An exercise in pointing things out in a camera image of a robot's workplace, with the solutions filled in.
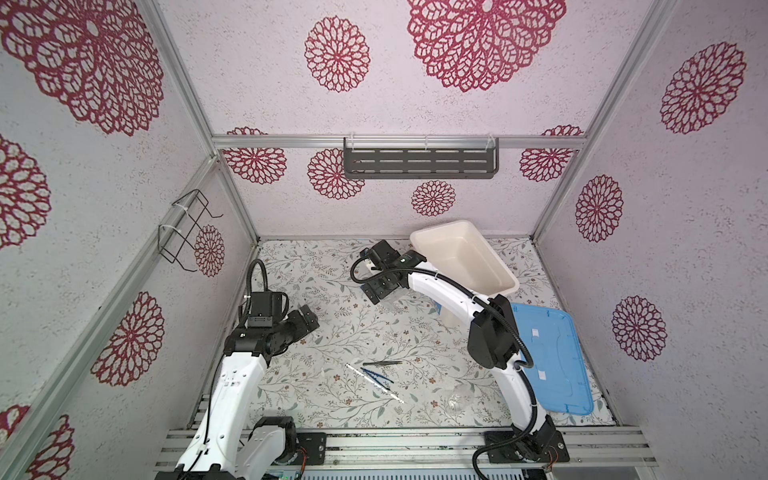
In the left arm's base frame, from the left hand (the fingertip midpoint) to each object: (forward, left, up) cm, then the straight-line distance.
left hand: (305, 330), depth 80 cm
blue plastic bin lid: (-7, -72, -13) cm, 73 cm away
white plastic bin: (+35, -50, -9) cm, 62 cm away
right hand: (+18, -20, -2) cm, 28 cm away
